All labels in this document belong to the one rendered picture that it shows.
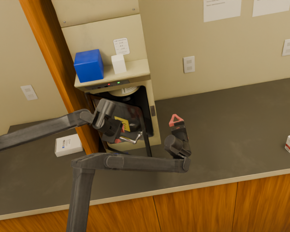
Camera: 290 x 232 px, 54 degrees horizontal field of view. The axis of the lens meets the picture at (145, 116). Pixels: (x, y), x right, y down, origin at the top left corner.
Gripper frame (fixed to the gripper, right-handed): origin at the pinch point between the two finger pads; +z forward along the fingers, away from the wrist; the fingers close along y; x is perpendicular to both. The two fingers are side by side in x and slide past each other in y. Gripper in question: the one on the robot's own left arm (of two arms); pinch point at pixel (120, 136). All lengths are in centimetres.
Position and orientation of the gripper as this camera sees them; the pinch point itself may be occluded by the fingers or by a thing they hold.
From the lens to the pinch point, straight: 130.1
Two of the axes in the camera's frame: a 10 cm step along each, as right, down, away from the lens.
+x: 8.7, 1.6, -4.7
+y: -3.0, 9.2, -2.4
